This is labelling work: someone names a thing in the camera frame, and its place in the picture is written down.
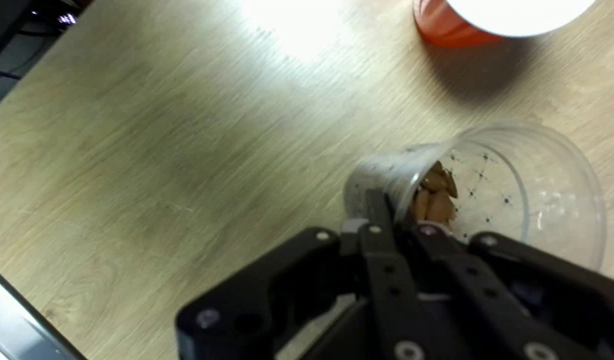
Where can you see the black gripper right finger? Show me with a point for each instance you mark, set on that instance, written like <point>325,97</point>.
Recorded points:
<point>518,302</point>

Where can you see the red plastic cup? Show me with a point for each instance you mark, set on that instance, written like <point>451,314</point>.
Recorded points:
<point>482,22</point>

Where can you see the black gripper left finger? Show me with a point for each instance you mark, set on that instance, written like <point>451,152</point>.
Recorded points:
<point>257,310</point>

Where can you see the brown nuts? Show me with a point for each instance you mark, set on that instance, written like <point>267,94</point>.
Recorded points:
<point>434,197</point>

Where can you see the clear plastic cup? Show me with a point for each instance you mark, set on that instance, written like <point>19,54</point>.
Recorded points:
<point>527,182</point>

